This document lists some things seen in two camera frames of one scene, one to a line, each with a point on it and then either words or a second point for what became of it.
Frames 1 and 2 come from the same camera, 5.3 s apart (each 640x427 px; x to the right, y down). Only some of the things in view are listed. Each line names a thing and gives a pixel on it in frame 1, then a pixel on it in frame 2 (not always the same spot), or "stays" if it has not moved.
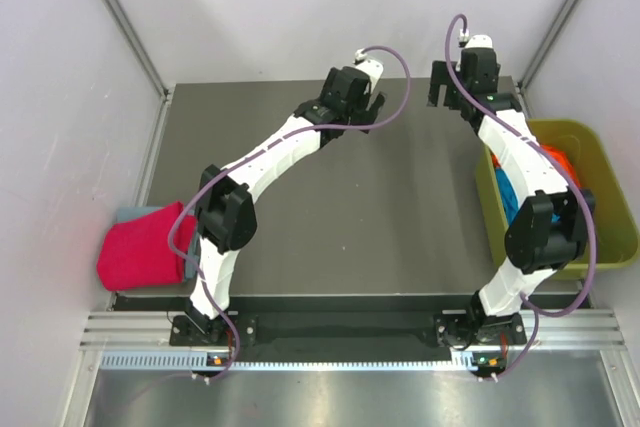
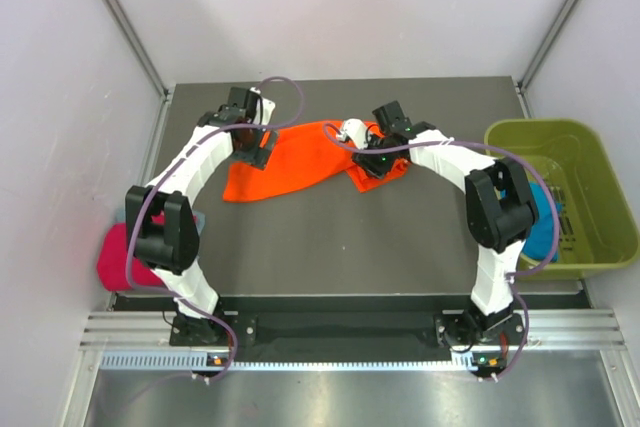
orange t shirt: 558,154 -> 300,158
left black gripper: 364,117 -> 257,155
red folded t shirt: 137,253 stays
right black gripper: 439,77 -> 364,161
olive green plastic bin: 616,222 stays
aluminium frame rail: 555,330 stays
